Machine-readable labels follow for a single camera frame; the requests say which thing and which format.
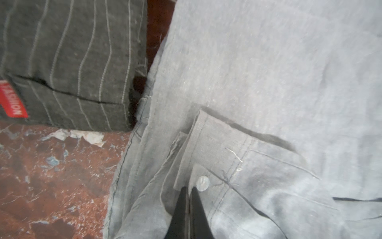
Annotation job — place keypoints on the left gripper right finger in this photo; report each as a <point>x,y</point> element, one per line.
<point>199,226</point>

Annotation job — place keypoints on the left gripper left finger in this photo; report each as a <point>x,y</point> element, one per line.
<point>179,226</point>

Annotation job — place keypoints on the grey long sleeve shirt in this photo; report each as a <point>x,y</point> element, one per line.
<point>273,109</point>

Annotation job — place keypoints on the dark striped folded shirt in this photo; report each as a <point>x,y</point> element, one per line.
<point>71,64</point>

